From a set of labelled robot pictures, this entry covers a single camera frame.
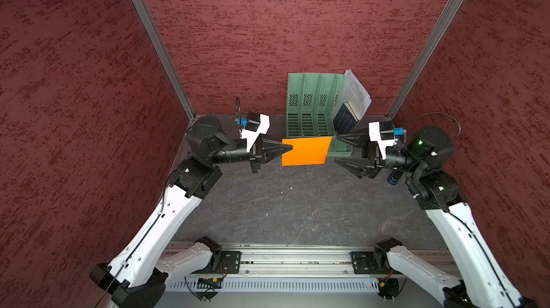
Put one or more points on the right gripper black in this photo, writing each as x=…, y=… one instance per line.
x=372, y=150

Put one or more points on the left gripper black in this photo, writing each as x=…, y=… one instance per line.
x=259, y=154

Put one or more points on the orange square paper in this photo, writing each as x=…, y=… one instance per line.
x=306, y=151

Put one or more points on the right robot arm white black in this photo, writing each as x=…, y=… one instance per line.
x=482, y=282

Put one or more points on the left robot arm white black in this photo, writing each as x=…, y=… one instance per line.
x=138, y=276

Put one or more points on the dark blue notebook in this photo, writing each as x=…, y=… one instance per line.
x=345, y=120

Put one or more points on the white paper sheets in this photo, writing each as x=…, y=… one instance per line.
x=353, y=92

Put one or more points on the green file organizer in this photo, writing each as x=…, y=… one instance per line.
x=311, y=99

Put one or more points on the right base circuit board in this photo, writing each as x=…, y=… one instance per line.
x=388, y=288

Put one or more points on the base circuit board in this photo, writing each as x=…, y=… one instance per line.
x=388, y=288
x=209, y=283

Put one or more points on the left base circuit board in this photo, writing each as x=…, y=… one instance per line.
x=209, y=283

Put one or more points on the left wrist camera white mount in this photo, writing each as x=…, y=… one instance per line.
x=256, y=125

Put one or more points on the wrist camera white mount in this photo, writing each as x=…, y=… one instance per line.
x=385, y=134
x=256, y=125

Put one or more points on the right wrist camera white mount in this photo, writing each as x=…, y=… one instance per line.
x=385, y=134

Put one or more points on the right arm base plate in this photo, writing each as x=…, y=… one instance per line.
x=374, y=264

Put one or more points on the front aluminium rail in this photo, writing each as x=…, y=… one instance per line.
x=265, y=260

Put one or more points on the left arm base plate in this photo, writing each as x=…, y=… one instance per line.
x=230, y=261

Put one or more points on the right aluminium frame post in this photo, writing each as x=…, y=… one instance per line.
x=446, y=17

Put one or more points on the aluminium frame post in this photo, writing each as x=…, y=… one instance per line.
x=156, y=39
x=446, y=17

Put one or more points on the left aluminium frame post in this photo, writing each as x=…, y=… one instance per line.
x=156, y=39

